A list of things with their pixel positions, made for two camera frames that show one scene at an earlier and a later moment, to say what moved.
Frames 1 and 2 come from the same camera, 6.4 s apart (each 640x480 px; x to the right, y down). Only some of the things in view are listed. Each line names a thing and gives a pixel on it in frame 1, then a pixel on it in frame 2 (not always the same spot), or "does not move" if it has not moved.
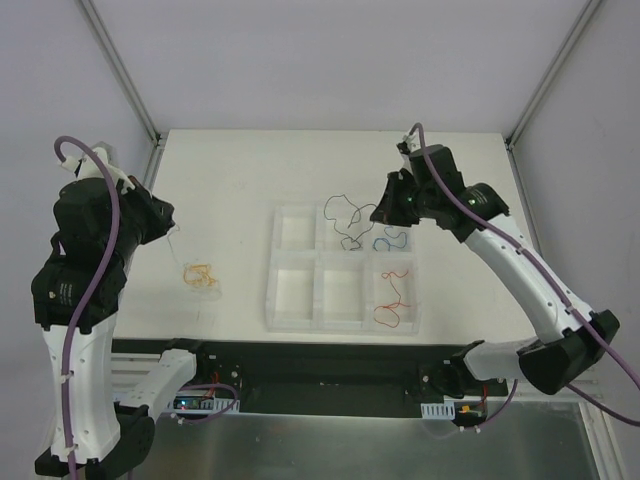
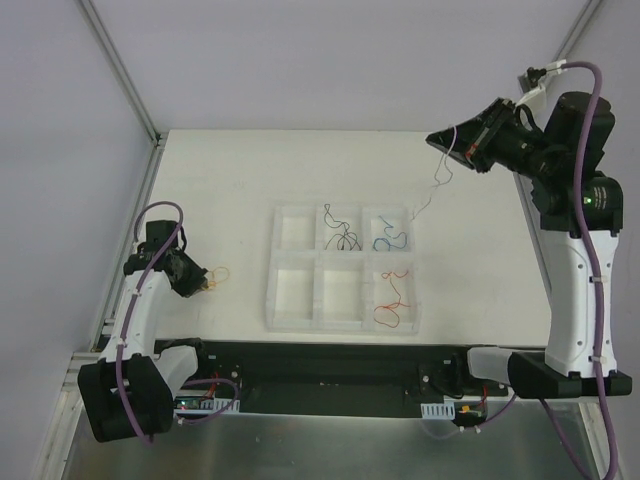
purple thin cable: [358, 237] -> [346, 232]
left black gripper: [155, 216] -> [187, 278]
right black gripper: [392, 201] -> [489, 134]
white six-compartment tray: [331, 268] does not move
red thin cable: [391, 306] does not move
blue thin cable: [389, 244] does not move
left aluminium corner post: [118, 67] does not move
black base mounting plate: [329, 376] does not move
